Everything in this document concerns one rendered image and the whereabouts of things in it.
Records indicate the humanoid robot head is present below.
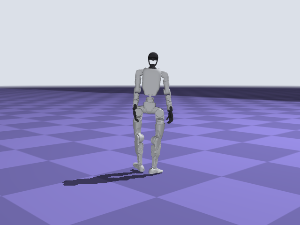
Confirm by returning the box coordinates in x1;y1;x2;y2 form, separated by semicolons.
148;52;158;69

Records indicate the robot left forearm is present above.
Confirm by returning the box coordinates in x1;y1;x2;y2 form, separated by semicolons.
133;88;140;107

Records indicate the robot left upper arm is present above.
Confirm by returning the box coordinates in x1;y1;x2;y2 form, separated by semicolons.
135;69;143;93

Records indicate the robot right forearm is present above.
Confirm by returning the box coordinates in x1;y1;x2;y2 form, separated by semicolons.
165;89;173;110

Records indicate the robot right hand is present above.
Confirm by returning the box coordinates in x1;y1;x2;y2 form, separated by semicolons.
166;106;173;124

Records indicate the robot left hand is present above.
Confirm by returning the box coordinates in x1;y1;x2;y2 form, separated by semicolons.
133;104;139;122

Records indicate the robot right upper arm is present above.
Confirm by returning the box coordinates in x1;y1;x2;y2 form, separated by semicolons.
161;71;170;95

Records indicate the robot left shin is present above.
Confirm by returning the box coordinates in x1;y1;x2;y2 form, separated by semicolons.
135;135;143;166

